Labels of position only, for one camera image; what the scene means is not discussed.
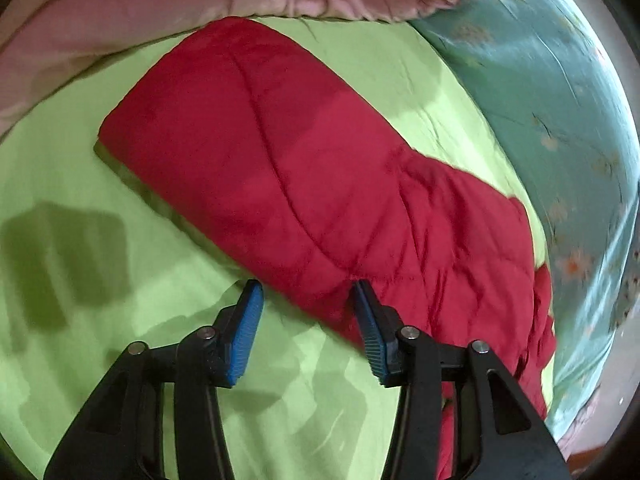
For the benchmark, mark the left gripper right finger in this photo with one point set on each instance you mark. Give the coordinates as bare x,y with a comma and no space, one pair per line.
497,432

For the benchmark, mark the red quilted puffer jacket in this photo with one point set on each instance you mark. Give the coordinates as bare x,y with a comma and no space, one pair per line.
307,155

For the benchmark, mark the teal floral duvet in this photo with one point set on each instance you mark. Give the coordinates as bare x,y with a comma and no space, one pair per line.
543,80

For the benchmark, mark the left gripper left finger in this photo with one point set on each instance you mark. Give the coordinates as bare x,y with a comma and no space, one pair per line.
118,432

